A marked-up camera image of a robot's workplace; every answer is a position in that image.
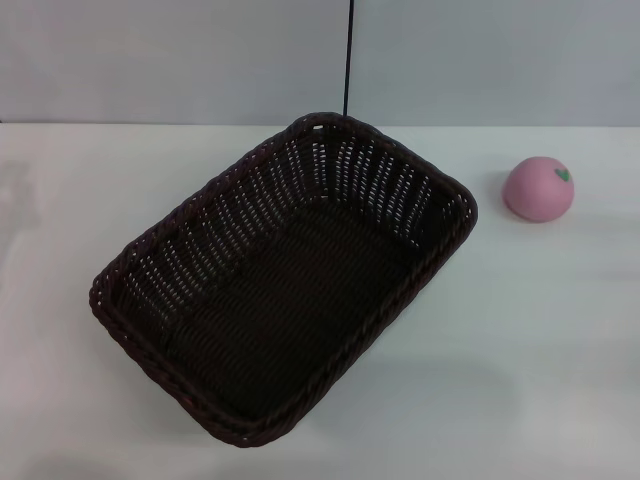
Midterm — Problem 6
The black woven plastic basket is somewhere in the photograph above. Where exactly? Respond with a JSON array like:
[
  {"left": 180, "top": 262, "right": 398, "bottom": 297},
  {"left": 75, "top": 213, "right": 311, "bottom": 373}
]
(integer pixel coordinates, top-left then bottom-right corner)
[{"left": 88, "top": 111, "right": 479, "bottom": 449}]

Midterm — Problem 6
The pink peach toy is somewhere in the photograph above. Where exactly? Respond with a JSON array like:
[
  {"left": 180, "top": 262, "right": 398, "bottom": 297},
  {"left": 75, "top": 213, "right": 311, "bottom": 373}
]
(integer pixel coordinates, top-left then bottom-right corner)
[{"left": 501, "top": 155, "right": 576, "bottom": 222}]

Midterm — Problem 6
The black vertical cable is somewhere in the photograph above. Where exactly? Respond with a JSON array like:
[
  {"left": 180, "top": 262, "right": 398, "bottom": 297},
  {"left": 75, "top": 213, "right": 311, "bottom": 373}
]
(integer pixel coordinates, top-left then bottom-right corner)
[{"left": 340, "top": 0, "right": 358, "bottom": 117}]

